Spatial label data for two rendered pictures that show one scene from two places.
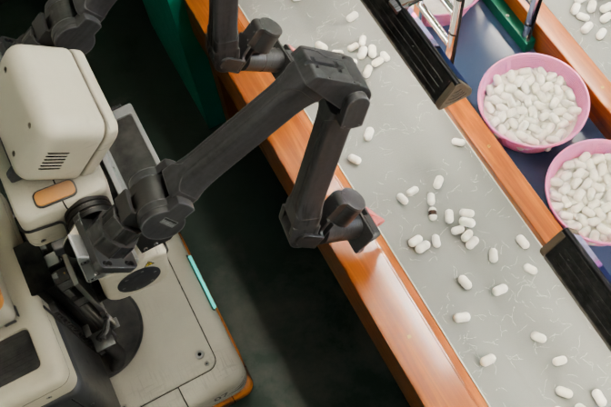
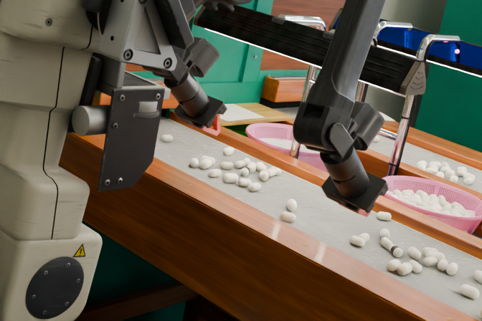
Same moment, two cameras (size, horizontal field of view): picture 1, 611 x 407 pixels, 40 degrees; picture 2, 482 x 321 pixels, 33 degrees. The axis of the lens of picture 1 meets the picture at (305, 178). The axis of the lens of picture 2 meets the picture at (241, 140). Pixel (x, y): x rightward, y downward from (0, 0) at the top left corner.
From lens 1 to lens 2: 1.48 m
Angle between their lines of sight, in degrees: 53
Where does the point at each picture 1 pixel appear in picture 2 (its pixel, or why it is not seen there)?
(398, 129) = (318, 208)
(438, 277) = (437, 291)
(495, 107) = not seen: hidden behind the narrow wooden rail
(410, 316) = (437, 304)
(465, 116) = (380, 199)
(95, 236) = not seen: outside the picture
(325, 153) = not seen: outside the picture
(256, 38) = (198, 49)
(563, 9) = not seen: hidden behind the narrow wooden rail
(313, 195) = (353, 59)
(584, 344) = not seen: outside the picture
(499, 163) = (435, 223)
